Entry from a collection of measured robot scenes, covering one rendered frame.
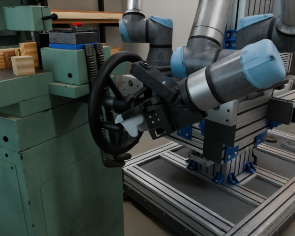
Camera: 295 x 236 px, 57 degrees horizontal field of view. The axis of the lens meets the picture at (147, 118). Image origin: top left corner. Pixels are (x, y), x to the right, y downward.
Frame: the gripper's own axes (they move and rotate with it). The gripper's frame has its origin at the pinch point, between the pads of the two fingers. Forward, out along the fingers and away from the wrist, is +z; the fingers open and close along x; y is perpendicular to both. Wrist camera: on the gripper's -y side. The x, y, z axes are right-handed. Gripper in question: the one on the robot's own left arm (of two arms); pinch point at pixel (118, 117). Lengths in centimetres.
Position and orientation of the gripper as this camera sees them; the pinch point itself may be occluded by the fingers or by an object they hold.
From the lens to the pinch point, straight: 63.8
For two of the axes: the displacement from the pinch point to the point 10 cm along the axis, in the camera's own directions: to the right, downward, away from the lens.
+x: 5.0, -2.9, 8.2
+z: -7.5, 3.2, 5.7
